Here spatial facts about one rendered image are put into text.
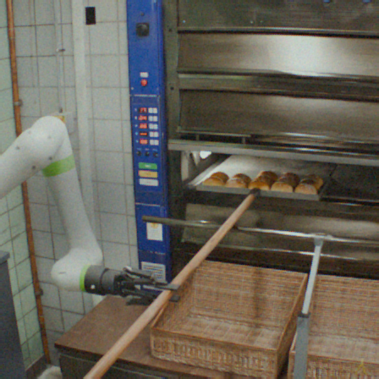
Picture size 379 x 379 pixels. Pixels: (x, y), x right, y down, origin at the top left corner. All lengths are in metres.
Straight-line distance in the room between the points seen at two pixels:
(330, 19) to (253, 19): 0.33
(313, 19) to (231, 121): 0.57
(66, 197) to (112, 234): 1.13
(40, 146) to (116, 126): 1.17
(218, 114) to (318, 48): 0.53
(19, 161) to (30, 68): 1.37
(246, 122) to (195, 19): 0.49
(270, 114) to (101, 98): 0.80
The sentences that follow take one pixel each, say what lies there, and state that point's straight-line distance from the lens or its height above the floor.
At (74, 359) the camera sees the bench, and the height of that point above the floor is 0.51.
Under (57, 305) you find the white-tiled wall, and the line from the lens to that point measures 3.55.
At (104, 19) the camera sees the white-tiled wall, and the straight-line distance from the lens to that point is 2.93.
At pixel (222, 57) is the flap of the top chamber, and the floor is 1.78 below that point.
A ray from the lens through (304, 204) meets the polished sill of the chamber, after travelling 2.75.
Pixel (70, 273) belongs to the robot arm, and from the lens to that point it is 2.00.
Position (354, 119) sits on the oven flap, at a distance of 2.62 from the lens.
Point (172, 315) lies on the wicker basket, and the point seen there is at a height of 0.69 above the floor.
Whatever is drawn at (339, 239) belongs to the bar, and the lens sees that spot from 2.37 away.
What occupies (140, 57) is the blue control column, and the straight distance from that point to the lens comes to 2.83.
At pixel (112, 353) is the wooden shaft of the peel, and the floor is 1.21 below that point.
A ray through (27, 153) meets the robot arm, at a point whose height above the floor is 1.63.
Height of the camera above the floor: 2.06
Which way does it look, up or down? 18 degrees down
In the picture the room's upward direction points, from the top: 2 degrees counter-clockwise
